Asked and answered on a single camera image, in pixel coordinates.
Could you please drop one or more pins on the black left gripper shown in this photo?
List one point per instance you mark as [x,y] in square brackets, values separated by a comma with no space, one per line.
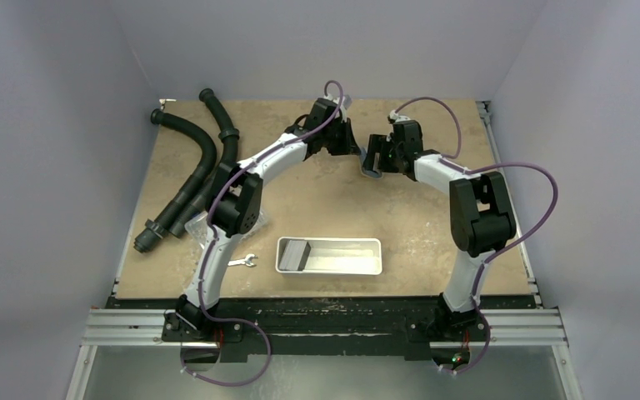
[348,146]

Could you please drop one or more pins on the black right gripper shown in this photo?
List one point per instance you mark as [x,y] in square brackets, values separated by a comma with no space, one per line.
[381,152]

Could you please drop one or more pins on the grey credit card stack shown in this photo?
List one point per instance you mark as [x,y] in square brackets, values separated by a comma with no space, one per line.
[295,256]

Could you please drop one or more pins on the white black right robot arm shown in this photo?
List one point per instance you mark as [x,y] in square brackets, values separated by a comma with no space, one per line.
[481,216]

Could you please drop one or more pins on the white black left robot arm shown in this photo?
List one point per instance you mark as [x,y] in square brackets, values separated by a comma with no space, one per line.
[237,190]

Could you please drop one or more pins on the white rectangular tray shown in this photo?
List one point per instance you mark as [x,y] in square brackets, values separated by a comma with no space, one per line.
[337,256]

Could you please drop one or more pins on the silver open-end wrench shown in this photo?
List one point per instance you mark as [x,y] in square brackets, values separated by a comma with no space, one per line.
[247,261]

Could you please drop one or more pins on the clear plastic bag of screws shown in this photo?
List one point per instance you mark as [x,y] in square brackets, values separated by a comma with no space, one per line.
[197,228]

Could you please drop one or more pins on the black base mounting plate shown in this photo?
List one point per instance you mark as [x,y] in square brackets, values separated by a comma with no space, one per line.
[319,326]

